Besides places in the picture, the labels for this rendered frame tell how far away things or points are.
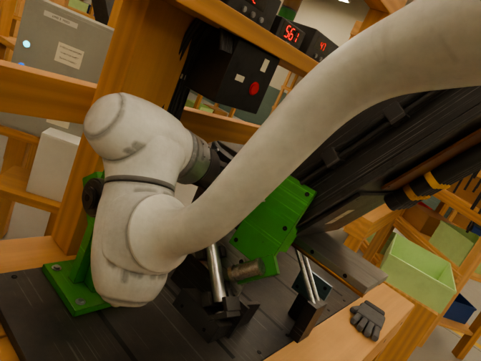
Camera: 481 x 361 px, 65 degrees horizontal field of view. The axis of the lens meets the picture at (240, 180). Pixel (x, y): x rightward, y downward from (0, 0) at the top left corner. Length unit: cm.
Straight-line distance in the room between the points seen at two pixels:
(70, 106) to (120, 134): 41
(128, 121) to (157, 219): 14
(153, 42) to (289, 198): 44
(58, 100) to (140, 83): 18
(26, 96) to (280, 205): 57
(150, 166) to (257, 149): 20
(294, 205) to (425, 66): 56
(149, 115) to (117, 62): 35
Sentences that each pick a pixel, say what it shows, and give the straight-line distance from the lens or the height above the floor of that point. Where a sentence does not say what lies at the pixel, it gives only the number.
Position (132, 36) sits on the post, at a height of 141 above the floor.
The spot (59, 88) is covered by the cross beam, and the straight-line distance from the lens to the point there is 89.
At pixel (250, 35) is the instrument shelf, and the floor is 151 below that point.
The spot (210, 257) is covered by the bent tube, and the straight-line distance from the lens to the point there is 87.
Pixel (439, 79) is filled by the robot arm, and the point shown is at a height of 150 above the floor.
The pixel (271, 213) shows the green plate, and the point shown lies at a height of 118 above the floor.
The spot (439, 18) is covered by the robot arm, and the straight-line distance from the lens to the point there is 33.
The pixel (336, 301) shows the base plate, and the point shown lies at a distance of 131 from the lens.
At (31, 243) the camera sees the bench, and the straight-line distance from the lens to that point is 103.
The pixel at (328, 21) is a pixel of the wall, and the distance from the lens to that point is 1098.
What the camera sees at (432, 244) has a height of 73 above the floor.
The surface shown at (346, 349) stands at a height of 90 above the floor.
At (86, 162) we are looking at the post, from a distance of 92.
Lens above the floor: 145
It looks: 16 degrees down
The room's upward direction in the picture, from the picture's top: 24 degrees clockwise
